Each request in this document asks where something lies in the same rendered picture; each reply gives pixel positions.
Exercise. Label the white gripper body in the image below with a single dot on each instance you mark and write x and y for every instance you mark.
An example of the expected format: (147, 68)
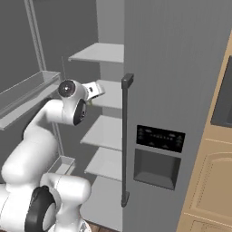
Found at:
(98, 89)

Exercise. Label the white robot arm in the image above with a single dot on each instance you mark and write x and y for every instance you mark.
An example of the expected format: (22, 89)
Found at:
(27, 163)

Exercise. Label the pale grey fridge shelf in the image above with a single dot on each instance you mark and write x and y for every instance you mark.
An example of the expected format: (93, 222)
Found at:
(99, 53)
(104, 133)
(113, 95)
(105, 164)

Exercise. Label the grey fridge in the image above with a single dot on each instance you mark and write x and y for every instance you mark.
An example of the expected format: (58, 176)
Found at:
(111, 30)

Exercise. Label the grey fridge door with dispenser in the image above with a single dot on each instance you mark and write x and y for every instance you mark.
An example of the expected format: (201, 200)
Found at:
(169, 75)

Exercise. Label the open grey fridge door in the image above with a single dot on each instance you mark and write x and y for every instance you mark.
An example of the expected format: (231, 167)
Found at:
(18, 45)

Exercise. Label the large clear door bin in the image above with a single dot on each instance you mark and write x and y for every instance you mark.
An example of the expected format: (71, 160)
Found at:
(24, 90)

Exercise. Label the small clear door bin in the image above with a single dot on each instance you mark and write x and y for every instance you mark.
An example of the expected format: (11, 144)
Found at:
(65, 165)

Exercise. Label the tan wooden cabinet run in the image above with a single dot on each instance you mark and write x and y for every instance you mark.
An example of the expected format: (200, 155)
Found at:
(208, 181)

